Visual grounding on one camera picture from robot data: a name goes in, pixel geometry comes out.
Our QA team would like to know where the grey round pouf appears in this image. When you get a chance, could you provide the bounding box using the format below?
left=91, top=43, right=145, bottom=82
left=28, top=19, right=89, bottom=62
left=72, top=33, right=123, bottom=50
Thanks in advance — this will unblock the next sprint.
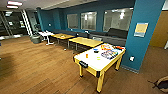
left=29, top=34, right=42, bottom=45

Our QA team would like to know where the dark grey sofa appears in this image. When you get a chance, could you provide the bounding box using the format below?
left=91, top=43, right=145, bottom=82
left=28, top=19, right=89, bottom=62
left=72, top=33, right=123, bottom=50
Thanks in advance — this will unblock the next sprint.
left=88, top=27, right=130, bottom=47
left=49, top=29, right=89, bottom=38

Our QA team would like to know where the long wooden table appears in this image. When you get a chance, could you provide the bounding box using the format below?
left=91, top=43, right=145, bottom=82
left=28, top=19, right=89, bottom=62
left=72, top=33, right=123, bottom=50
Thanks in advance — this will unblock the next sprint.
left=50, top=33, right=76, bottom=46
left=68, top=36, right=105, bottom=52

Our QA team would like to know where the brown wooden door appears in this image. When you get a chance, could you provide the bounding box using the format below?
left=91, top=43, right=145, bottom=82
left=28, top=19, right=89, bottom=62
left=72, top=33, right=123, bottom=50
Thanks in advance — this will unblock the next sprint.
left=149, top=10, right=168, bottom=50

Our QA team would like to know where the glass wall window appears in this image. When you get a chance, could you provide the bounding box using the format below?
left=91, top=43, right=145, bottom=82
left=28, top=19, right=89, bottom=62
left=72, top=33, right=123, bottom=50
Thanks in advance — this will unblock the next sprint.
left=66, top=13, right=80, bottom=30
left=102, top=7, right=135, bottom=33
left=80, top=11, right=98, bottom=32

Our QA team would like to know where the small white table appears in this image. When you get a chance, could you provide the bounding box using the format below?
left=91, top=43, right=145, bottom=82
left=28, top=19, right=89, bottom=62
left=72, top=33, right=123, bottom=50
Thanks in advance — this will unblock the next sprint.
left=38, top=30, right=55, bottom=46

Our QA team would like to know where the white pillar outlet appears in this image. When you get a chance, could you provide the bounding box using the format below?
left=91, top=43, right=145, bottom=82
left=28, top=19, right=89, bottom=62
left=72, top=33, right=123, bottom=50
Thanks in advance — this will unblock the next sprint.
left=129, top=56, right=135, bottom=62

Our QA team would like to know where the yellow-legged air hockey table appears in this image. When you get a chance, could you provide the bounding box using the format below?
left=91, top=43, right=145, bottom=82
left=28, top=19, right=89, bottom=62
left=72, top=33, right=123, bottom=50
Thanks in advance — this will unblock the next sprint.
left=73, top=44, right=127, bottom=94

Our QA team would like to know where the small blue bowl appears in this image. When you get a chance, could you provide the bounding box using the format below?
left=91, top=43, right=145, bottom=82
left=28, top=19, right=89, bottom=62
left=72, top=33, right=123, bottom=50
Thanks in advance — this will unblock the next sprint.
left=92, top=48, right=100, bottom=53

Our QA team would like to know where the yellow framed wall notice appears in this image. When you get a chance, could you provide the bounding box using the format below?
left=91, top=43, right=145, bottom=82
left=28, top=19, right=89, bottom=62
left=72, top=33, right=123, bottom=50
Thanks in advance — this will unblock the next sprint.
left=133, top=22, right=150, bottom=38

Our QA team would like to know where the orange-red flat item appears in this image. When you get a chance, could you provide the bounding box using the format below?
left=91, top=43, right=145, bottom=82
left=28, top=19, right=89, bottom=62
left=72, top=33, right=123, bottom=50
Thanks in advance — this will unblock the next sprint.
left=115, top=46, right=126, bottom=51

